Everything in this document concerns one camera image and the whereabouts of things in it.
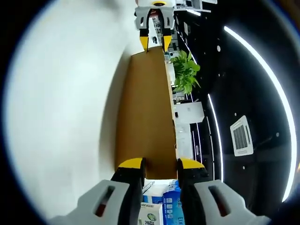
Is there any brown cardboard shoe box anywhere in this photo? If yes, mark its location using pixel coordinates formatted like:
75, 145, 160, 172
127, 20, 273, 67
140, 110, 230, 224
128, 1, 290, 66
116, 45, 178, 180

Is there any green potted plant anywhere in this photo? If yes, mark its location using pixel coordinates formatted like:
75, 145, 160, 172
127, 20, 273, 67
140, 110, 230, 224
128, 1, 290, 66
170, 50, 201, 96

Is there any ceiling air conditioner vent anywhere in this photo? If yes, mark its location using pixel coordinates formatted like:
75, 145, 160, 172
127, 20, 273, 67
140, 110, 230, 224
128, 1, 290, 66
229, 115, 254, 157

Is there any white printed carton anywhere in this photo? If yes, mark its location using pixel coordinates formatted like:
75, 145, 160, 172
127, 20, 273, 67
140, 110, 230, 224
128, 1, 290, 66
138, 202, 164, 225

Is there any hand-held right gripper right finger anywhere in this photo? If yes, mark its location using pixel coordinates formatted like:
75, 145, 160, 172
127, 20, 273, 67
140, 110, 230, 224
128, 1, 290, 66
177, 158, 271, 225

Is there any soft blue wet wipes pack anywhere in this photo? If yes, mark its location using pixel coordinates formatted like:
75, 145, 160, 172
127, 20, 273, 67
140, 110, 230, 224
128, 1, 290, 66
162, 180, 183, 225

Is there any curved ceiling light strip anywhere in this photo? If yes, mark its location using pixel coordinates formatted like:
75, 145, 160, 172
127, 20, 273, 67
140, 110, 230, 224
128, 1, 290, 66
207, 93, 223, 181
224, 25, 297, 203

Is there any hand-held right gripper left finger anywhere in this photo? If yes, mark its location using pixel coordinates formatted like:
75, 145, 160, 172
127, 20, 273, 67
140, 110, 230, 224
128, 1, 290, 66
49, 157, 146, 225

